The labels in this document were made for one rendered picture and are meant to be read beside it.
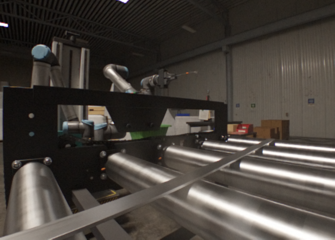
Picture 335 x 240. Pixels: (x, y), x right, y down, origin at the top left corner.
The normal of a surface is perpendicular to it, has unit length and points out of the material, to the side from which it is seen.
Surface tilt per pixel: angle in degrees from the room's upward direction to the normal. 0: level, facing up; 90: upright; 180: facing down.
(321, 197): 93
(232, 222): 59
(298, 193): 93
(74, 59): 90
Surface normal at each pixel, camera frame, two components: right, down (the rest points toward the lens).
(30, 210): -0.18, -0.97
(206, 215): -0.71, -0.34
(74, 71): 0.71, 0.00
